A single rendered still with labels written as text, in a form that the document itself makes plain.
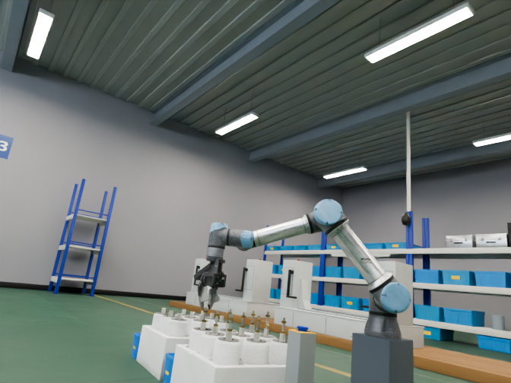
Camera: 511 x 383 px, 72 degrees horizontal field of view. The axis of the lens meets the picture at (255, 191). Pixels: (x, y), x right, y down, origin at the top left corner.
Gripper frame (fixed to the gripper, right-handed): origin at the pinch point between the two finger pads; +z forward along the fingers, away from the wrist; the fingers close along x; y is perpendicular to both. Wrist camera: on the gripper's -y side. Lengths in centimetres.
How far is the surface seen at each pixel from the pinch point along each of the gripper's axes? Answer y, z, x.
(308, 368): 48, 14, 9
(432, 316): -76, 3, 482
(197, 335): 2.8, 11.1, -4.1
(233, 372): 30.7, 18.1, -8.5
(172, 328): -27.3, 13.0, 3.6
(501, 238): 19, -110, 472
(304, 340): 47.8, 5.6, 6.3
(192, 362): 10.7, 18.9, -10.5
